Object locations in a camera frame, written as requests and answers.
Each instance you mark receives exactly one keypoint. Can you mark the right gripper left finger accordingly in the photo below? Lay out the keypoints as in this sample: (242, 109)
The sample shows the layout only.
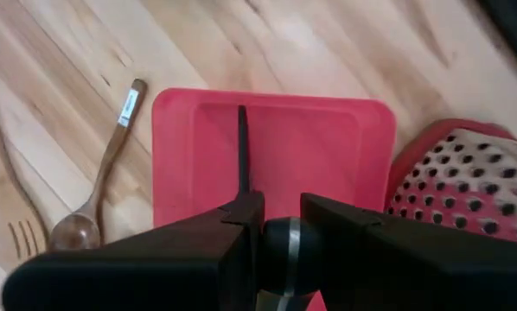
(155, 268)

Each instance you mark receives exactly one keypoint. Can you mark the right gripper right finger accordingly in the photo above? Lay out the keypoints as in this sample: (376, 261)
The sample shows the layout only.
(414, 268)

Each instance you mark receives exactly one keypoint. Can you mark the dark wooden spoon with label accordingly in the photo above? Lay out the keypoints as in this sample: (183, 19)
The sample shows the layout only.
(111, 151)

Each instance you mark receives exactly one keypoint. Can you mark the slotted light wooden spatula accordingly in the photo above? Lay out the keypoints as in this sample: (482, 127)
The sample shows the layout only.
(23, 239)

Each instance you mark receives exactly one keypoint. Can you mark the pink plastic tray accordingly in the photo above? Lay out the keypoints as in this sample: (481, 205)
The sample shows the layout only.
(306, 151)

